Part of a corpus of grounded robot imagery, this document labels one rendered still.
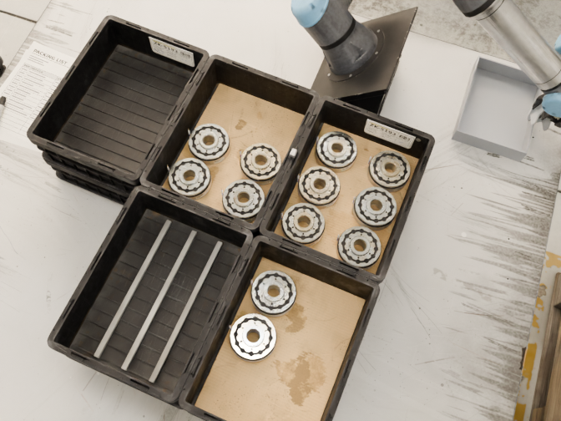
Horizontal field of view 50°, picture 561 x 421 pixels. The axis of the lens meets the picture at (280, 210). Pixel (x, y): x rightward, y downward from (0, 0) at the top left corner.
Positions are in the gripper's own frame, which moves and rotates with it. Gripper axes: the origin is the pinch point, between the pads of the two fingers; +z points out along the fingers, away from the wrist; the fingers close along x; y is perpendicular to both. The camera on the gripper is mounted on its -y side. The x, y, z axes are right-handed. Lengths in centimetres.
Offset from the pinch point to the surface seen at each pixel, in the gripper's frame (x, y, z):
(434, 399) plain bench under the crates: -11, 83, 6
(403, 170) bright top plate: -35.6, 34.6, -2.8
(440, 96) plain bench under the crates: -24.3, -1.2, 10.6
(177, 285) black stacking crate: -77, 78, 12
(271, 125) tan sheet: -69, 30, 10
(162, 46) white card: -102, 20, 12
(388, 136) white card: -42, 28, -3
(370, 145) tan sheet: -44, 29, 3
